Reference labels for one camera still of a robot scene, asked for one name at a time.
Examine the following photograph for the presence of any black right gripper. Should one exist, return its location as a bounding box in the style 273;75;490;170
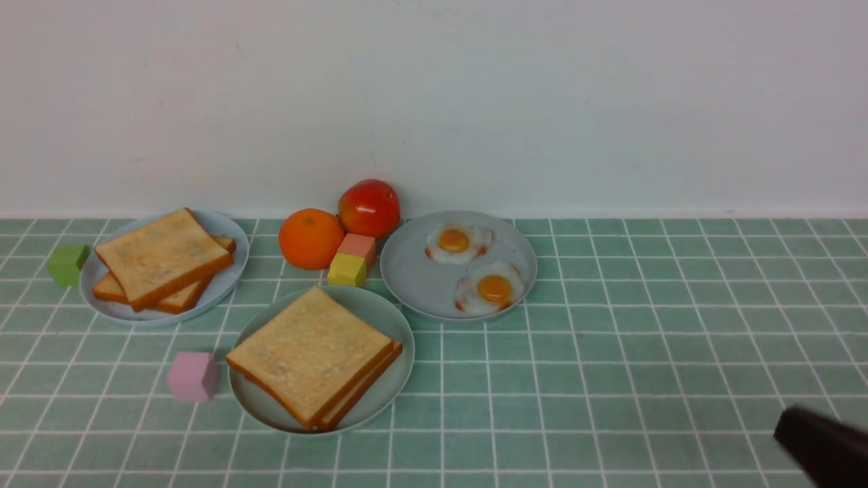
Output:
773;405;867;487

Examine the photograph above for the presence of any front fried egg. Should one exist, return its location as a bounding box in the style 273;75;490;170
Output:
454;262;525;316

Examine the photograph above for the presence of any fried egg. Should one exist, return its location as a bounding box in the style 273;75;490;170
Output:
425;223;495;266
454;262;525;316

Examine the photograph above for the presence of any back fried egg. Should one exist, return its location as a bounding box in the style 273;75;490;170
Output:
425;223;495;266

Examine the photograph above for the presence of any grey egg plate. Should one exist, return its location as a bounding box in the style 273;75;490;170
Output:
379;210;538;322

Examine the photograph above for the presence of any green empty plate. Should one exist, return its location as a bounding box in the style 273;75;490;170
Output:
226;285;416;436

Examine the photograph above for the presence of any salmon pink cube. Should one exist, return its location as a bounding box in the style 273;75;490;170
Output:
337;232;377;274

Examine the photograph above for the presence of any yellow cube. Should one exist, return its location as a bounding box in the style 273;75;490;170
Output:
328;253;367;287

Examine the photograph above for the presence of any red apple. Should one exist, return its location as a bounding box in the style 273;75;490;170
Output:
337;179;401;240

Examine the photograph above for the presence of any orange fruit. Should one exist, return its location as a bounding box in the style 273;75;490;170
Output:
278;208;345;270

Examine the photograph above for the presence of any grey bread plate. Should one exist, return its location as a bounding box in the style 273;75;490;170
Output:
79;209;250;327

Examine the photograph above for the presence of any green cube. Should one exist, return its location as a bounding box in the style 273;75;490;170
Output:
46;244;90;287

